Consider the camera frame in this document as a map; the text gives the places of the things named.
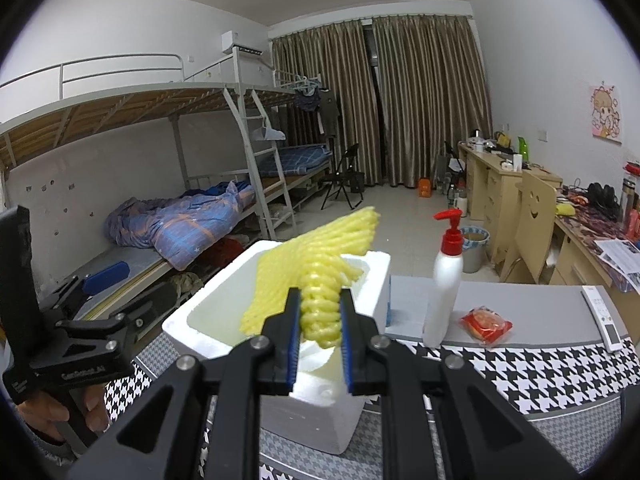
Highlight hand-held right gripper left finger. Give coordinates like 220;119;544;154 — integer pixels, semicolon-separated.
65;287;303;480

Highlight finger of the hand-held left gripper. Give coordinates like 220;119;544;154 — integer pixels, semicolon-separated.
105;282;180;357
37;260;132;322

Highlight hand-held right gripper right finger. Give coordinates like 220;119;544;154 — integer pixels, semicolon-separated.
339;287;582;480

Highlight yellow foam net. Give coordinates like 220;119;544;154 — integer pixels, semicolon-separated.
240;205;382;350

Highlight white foam box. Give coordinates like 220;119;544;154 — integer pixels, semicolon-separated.
161;240;392;456

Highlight person's left hand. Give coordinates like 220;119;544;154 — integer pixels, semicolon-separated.
17;385;112;453

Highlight blue checked quilt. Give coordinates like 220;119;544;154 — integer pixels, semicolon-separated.
105;182;256;271

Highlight white pump lotion bottle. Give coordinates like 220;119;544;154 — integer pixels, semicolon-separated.
422;208;466;349

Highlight red snack packet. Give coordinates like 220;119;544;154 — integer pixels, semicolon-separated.
459;307;514;346

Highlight waste bin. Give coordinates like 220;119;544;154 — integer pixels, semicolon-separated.
460;226;490;274

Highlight black folding chair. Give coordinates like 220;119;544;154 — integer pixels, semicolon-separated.
320;142;367;211

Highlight white metal bunk bed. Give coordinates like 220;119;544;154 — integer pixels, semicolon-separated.
0;52;301;328
225;67;335;212

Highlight blue checked mattress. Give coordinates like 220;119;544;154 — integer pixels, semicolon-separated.
255;144;334;179

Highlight houndstooth patterned cloth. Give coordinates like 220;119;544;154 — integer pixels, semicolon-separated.
100;275;640;480

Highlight wooden desk with drawers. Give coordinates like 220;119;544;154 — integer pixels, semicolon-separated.
457;141;563;262

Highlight white hanging garment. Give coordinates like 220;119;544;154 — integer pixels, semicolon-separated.
250;117;286;142

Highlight wooden chair with smiley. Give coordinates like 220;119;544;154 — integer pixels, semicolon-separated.
500;170;559;284

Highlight dark hanging clothes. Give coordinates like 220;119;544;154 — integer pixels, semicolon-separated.
292;87;341;137

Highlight long wooden desk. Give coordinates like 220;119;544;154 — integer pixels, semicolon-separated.
552;200;640;292

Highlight brown curtains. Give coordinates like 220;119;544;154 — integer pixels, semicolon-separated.
270;15;493;189

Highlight white remote control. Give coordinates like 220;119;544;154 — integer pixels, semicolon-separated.
581;285;626;352

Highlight white air conditioner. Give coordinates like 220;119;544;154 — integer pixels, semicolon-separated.
221;31;265;56

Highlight printed papers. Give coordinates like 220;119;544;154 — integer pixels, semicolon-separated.
594;237;640;282

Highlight black headphones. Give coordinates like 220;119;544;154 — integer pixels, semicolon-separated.
586;182;621;211

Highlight row of toiletry bottles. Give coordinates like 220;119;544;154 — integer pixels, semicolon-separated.
620;160;640;242

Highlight pink wall poster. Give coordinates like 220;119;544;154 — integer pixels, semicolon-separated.
589;82;624;144

